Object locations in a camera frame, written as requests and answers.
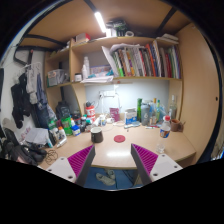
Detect flat round red coaster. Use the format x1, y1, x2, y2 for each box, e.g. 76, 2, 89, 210
113, 134, 127, 144

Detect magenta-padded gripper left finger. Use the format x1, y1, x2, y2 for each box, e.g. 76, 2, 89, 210
45, 144, 97, 188

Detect ceiling tube light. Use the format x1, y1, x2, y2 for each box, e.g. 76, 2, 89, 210
94, 11, 108, 34

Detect hanging dark clothes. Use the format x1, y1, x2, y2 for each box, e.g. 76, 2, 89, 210
9, 63, 49, 129

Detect black mug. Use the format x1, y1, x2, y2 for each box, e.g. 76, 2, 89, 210
90, 126, 105, 144

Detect grey sports bottle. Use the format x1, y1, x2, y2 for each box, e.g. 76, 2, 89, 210
140, 99, 152, 127

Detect clear glass bottle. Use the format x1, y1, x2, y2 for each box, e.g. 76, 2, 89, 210
168, 94, 178, 120

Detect tall green bottle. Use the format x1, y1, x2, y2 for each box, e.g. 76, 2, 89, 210
136, 97, 143, 123

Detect white wall power strip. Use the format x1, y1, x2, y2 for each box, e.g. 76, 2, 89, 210
98, 90, 117, 99

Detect large black tub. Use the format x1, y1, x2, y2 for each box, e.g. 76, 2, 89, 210
55, 101, 72, 120

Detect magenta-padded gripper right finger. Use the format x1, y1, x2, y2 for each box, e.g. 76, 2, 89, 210
130, 143, 184, 186

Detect magenta pouch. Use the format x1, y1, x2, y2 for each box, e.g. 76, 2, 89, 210
109, 107, 121, 123

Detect white bottle with blue cap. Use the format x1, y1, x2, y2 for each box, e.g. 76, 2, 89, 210
70, 123, 81, 137

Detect green plastic container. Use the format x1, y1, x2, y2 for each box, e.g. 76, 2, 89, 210
61, 116, 73, 136

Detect grey slipper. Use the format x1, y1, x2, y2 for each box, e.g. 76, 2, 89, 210
104, 168, 117, 179
95, 172, 116, 186

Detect clear red-capped water bottle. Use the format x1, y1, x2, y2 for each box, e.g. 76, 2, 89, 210
155, 115, 172, 154

